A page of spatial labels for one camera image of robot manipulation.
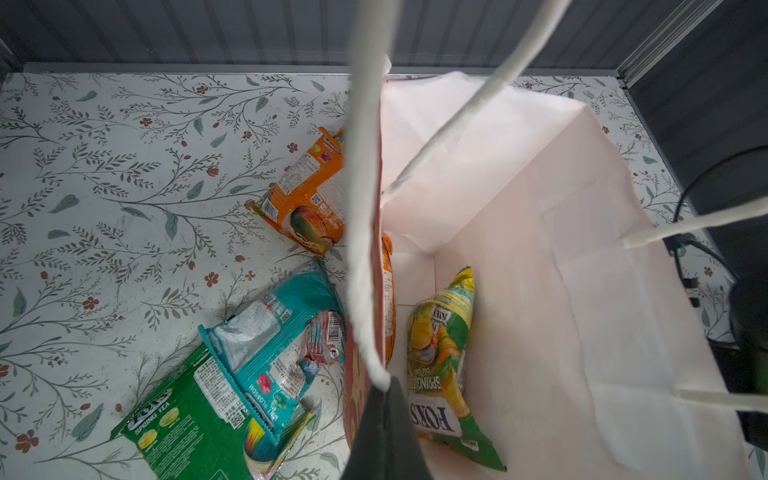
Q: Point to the yellow-green Fox's candy bag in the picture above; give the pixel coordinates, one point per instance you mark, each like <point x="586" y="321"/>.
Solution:
<point x="438" y="332"/>

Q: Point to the teal mint candy bag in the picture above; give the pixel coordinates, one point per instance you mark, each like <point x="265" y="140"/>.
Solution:
<point x="271" y="351"/>

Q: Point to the orange fruits candy bag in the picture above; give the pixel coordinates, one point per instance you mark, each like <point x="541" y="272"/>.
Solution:
<point x="306" y="203"/>

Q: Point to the green spring tea candy bag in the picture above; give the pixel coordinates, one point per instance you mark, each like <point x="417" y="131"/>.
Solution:
<point x="193" y="426"/>

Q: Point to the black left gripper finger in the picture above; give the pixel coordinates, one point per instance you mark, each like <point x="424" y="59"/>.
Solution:
<point x="386" y="446"/>

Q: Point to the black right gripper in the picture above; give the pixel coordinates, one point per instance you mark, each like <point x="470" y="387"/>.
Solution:
<point x="743" y="362"/>

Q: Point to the red paper gift bag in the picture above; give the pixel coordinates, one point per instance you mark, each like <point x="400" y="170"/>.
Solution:
<point x="585" y="357"/>

